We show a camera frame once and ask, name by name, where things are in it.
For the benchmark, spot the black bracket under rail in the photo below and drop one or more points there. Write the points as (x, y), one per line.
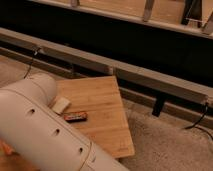
(158, 106)

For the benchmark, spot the orange pepper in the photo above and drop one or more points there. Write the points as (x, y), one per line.
(6, 148)

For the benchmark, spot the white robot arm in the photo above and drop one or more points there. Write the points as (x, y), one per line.
(41, 136)

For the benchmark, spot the cream sponge block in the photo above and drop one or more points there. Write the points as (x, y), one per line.
(60, 105)

